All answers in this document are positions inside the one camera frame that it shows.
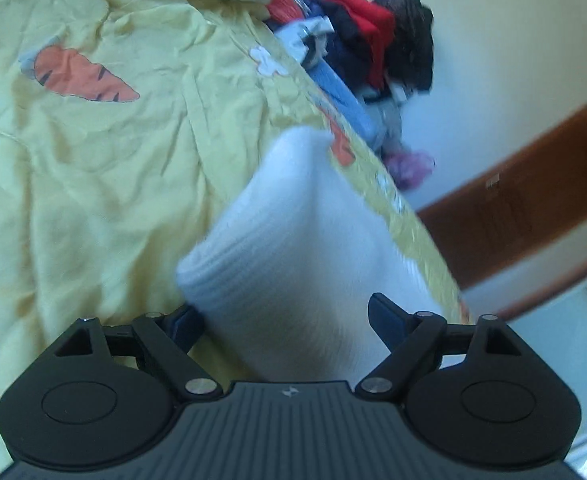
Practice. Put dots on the pink plastic bag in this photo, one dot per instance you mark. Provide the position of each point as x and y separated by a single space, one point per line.
408 170

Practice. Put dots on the dark clothes pile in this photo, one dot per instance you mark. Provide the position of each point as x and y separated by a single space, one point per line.
408 59

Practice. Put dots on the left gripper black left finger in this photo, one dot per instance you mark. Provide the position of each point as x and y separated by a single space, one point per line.
159 345

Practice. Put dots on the red jacket on pile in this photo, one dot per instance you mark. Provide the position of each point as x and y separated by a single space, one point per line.
376 24

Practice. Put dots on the brown wooden door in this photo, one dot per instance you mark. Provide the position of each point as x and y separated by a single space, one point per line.
516 235

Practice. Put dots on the white knit garment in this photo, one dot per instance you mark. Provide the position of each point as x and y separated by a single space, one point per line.
284 277

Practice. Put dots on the yellow carrot print bedsheet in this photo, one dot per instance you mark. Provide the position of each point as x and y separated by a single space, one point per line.
126 128

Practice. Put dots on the blue folded blanket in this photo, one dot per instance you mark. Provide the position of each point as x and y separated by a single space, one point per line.
365 120

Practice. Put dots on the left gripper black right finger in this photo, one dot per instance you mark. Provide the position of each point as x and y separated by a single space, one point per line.
417 343

